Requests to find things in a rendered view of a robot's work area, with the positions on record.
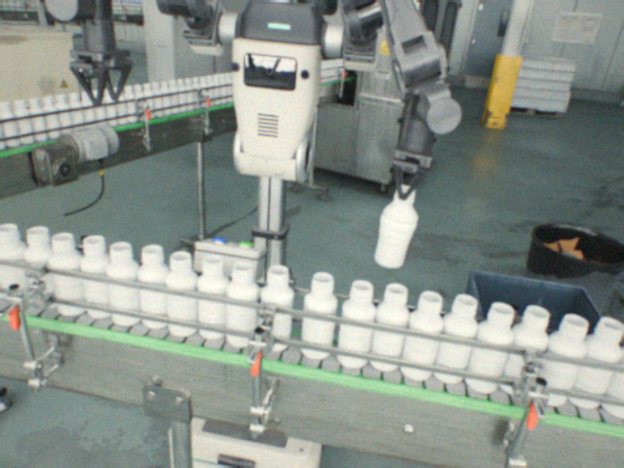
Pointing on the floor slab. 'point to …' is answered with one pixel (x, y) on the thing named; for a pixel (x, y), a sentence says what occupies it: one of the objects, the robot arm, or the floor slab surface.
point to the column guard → (501, 91)
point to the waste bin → (609, 268)
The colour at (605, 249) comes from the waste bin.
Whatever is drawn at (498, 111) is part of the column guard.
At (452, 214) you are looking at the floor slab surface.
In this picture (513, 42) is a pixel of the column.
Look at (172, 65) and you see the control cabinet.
